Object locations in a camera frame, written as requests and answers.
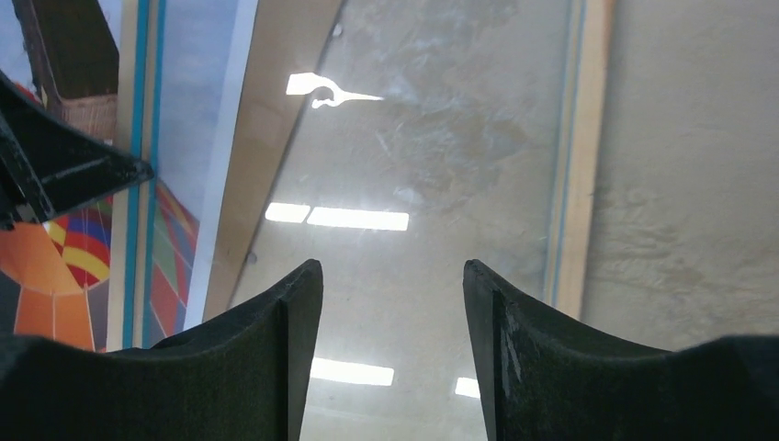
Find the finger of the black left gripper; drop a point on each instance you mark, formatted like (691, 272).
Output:
(49, 168)

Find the brown cardboard backing board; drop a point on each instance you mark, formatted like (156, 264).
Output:
(271, 40)

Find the hot air balloon photo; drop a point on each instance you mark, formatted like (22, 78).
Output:
(161, 80)

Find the blue wooden picture frame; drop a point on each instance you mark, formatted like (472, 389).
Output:
(431, 133)

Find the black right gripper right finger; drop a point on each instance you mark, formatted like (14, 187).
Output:
(546, 376)

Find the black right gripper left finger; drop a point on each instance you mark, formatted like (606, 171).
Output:
(242, 375)

